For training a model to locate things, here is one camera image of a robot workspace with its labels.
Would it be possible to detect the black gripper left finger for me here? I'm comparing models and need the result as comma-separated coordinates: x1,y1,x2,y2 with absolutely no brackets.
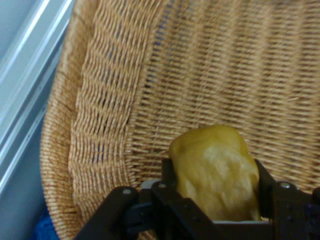
74,157,214,240

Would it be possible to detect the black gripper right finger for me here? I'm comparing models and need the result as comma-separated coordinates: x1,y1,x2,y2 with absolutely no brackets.
254,159,320,240

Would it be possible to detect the yellow bell pepper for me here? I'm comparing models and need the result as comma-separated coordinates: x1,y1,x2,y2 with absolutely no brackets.
168,124,262,222

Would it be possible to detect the blue cloth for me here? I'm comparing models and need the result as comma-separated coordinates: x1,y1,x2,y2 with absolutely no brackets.
31,207,60,240

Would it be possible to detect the woven wicker basket with handles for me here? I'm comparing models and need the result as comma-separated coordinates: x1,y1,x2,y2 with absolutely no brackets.
39,0,320,240

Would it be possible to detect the long horizontal aluminium frame rail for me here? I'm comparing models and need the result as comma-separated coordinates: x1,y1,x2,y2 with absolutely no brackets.
0,0,76,198

